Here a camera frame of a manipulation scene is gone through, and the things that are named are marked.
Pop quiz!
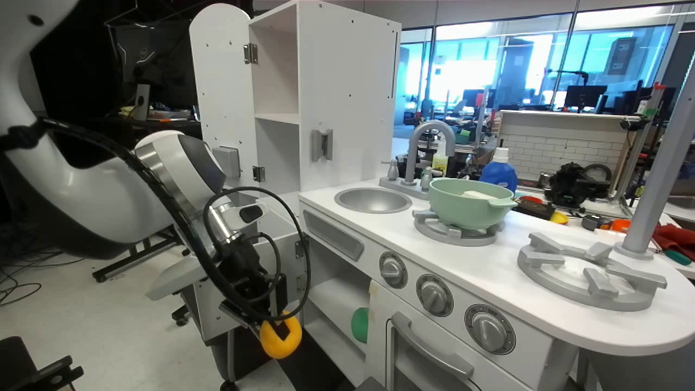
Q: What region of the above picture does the white toy kitchen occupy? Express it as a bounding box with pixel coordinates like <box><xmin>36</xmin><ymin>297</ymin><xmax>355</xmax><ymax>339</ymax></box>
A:
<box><xmin>189</xmin><ymin>0</ymin><xmax>695</xmax><ymax>391</ymax></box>

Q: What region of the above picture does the white small cabinet door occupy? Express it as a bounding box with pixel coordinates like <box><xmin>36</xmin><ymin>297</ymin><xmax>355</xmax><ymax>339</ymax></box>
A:
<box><xmin>193</xmin><ymin>192</ymin><xmax>312</xmax><ymax>351</ymax></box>

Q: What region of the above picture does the grey stove knob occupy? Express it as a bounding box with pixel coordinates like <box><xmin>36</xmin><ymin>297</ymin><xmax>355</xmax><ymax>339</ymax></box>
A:
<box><xmin>416</xmin><ymin>275</ymin><xmax>457</xmax><ymax>319</ymax></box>
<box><xmin>379</xmin><ymin>250</ymin><xmax>411</xmax><ymax>291</ymax></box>
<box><xmin>462</xmin><ymin>303</ymin><xmax>519</xmax><ymax>356</ymax></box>

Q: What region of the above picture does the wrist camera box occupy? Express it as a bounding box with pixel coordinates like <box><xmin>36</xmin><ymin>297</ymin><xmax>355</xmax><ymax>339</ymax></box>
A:
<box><xmin>216</xmin><ymin>203</ymin><xmax>268</xmax><ymax>245</ymax></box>

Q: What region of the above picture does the pale green bowl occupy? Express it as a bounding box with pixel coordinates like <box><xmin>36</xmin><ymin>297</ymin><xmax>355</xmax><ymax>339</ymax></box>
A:
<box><xmin>428</xmin><ymin>178</ymin><xmax>521</xmax><ymax>232</ymax></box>

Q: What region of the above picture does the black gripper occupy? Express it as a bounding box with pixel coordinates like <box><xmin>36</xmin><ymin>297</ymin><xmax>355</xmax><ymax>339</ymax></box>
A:
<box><xmin>216</xmin><ymin>236</ymin><xmax>293</xmax><ymax>344</ymax></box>

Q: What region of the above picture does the white tall cabinet door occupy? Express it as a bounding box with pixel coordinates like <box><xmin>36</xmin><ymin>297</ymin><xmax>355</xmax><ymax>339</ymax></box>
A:
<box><xmin>189</xmin><ymin>2</ymin><xmax>257</xmax><ymax>186</ymax></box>

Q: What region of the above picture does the grey metal pole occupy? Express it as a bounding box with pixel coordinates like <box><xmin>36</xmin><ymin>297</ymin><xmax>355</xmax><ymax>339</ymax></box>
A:
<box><xmin>618</xmin><ymin>57</ymin><xmax>695</xmax><ymax>261</ymax></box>

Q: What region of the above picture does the white perforated panel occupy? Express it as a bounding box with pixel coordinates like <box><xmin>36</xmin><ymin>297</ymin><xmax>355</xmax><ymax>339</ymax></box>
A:
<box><xmin>498</xmin><ymin>108</ymin><xmax>640</xmax><ymax>183</ymax></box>

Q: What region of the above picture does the pale yellow bottle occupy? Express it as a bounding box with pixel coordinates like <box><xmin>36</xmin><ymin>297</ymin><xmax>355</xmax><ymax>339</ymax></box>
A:
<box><xmin>430</xmin><ymin>133</ymin><xmax>453</xmax><ymax>178</ymax></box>

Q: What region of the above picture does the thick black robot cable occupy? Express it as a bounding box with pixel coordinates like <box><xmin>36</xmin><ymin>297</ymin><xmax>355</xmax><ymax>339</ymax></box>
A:
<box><xmin>0</xmin><ymin>117</ymin><xmax>316</xmax><ymax>331</ymax></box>

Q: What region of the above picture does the yellow ball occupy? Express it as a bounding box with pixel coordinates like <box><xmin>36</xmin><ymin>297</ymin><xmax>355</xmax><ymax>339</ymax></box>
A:
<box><xmin>257</xmin><ymin>313</ymin><xmax>305</xmax><ymax>363</ymax></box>

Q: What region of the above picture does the grey toy faucet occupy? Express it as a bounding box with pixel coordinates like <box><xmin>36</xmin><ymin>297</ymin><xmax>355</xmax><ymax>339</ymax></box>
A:
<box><xmin>379</xmin><ymin>117</ymin><xmax>460</xmax><ymax>203</ymax></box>

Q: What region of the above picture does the blue bottle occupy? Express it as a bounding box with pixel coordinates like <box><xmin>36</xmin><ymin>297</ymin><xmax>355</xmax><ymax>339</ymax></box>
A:
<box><xmin>479</xmin><ymin>145</ymin><xmax>521</xmax><ymax>194</ymax></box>

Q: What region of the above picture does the grey stove burner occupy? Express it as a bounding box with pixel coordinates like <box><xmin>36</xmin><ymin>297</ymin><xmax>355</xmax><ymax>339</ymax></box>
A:
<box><xmin>518</xmin><ymin>230</ymin><xmax>670</xmax><ymax>313</ymax></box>
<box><xmin>411</xmin><ymin>207</ymin><xmax>508</xmax><ymax>247</ymax></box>

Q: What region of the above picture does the white toy oven door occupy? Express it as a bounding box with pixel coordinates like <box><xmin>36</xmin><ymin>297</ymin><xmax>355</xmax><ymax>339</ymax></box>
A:
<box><xmin>365</xmin><ymin>280</ymin><xmax>583</xmax><ymax>391</ymax></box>

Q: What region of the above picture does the green ball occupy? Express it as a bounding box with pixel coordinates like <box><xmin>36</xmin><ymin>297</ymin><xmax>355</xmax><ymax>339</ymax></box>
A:
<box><xmin>350</xmin><ymin>306</ymin><xmax>372</xmax><ymax>345</ymax></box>

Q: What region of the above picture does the black bag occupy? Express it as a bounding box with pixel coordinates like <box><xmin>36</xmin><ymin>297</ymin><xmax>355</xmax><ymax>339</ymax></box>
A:
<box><xmin>546</xmin><ymin>162</ymin><xmax>618</xmax><ymax>211</ymax></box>

